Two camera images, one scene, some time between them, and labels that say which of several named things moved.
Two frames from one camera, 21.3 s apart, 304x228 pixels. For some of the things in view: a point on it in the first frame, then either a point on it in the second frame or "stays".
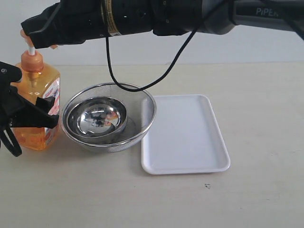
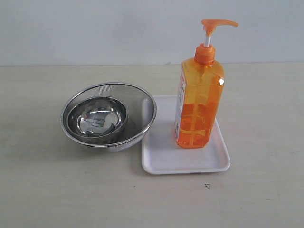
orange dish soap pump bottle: x=36 y=83 -> x=200 y=93
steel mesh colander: x=104 y=118 stays
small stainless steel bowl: x=97 y=119 stays
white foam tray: x=185 y=137 stays
